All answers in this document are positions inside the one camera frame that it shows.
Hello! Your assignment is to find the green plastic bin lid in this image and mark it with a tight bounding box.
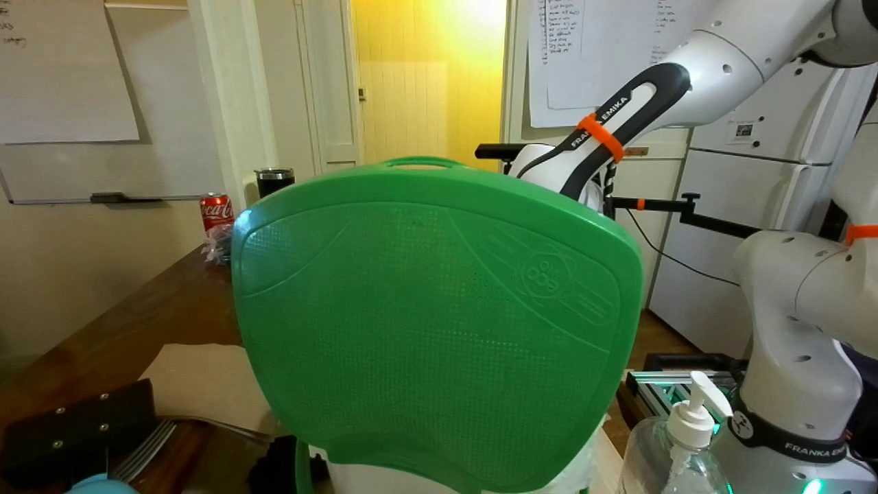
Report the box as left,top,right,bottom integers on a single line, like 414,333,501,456
226,153,648,492

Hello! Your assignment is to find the black cup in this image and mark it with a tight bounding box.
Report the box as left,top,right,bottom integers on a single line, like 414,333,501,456
251,167,295,201

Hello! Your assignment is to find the white door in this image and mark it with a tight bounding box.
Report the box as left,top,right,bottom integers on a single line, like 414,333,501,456
294,0,365,176

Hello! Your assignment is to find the red soda can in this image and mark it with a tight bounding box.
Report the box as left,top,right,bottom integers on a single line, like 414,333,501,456
198,190,236,239

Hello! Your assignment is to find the flat brown paper bag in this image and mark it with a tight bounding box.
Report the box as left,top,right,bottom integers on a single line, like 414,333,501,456
137,341,283,436

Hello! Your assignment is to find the large whiteboard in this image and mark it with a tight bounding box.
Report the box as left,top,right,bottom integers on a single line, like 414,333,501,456
0,0,226,209

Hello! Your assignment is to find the clear pump sanitizer bottle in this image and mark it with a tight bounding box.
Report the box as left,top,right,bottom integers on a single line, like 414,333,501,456
620,368,735,494

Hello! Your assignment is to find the dark wooden table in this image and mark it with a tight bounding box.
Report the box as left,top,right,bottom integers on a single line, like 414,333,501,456
0,245,276,494

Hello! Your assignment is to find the black whiteboard marker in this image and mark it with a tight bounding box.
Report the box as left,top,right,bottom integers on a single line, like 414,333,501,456
87,190,170,209

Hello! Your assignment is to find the metal fork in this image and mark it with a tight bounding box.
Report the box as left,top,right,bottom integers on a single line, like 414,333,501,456
106,418,178,486

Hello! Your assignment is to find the black case with rivets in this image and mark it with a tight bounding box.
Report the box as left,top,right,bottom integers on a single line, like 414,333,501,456
0,379,158,492

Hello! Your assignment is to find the light blue round object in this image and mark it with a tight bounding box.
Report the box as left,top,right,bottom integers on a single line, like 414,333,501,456
63,471,139,494

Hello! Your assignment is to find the small whiteboard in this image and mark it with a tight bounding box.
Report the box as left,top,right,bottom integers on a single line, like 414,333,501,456
0,0,144,147

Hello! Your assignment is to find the black clamp handle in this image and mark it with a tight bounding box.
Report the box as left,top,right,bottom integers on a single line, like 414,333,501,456
472,139,532,165

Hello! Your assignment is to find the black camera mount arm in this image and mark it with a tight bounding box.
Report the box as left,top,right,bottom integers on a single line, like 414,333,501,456
601,190,766,241

